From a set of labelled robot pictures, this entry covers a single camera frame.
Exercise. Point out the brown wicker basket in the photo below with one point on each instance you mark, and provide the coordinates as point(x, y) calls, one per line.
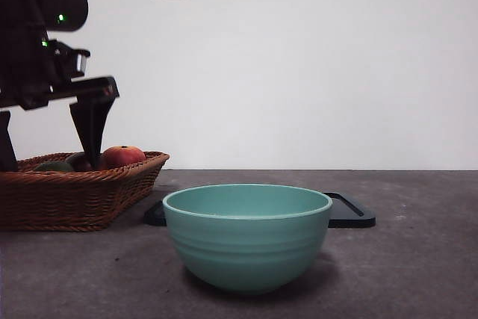
point(67, 201)

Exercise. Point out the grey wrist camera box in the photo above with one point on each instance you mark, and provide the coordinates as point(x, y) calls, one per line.
point(81, 63)

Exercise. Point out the teal bowl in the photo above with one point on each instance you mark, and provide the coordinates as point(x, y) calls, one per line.
point(246, 251)

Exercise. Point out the green avocado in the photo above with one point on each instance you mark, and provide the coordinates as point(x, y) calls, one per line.
point(54, 167)

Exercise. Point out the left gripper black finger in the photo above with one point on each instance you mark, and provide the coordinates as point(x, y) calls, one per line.
point(6, 143)
point(91, 124)

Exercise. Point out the dark red plum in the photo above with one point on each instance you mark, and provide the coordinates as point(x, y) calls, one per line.
point(79, 162)

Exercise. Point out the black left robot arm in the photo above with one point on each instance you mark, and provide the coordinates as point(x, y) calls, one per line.
point(26, 16)

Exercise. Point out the red apple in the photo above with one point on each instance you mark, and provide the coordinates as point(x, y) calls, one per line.
point(125, 155)

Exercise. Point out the dark rectangular tray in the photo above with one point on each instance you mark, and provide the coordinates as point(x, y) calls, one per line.
point(351, 218)

